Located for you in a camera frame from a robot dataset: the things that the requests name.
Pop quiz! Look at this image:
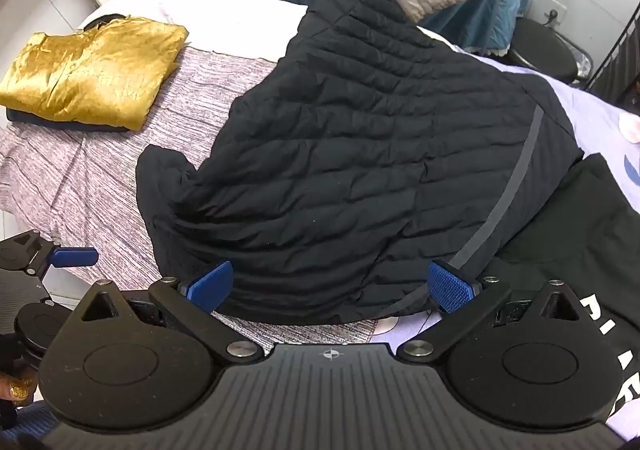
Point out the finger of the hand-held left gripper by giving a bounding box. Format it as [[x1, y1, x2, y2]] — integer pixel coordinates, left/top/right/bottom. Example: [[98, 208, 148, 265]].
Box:
[[50, 247, 99, 269]]

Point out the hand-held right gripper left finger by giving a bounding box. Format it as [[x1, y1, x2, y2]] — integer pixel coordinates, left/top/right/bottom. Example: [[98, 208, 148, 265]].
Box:
[[75, 260, 266, 364]]

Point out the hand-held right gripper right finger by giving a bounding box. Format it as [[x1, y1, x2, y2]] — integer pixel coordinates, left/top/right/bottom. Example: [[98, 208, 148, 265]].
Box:
[[397, 259, 586, 364]]

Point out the black quilted jacket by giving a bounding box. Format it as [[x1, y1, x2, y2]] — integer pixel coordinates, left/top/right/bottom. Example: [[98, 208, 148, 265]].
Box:
[[136, 0, 586, 326]]

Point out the person's left hand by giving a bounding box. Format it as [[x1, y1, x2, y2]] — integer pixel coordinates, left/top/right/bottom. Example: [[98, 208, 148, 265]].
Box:
[[0, 370, 38, 406]]

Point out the striped purple-grey blanket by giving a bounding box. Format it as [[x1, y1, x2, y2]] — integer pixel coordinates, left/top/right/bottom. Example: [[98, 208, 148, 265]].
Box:
[[0, 43, 381, 352]]

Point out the dark navy folded garment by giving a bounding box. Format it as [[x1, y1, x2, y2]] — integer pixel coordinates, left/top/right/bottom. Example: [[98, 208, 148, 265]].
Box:
[[5, 108, 132, 134]]

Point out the black shirt with white print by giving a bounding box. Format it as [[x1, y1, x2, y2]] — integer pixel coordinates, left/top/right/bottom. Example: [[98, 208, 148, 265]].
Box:
[[492, 153, 640, 431]]

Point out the gold satin folded cloth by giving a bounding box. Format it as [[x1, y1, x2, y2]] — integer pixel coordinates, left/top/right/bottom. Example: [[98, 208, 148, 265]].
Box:
[[0, 15, 190, 132]]

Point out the black trash bin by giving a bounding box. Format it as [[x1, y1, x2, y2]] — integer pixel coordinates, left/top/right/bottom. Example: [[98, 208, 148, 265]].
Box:
[[505, 18, 595, 84]]

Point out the white bed sheet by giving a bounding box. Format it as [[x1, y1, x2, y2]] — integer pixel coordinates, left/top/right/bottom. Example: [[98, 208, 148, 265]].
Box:
[[80, 0, 328, 67]]

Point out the black wire rack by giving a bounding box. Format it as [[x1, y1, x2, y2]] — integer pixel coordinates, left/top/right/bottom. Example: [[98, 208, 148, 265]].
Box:
[[582, 0, 640, 112]]

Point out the white wall socket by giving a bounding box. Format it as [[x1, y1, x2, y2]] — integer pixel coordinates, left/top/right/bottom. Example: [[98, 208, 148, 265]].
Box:
[[544, 0, 568, 25]]

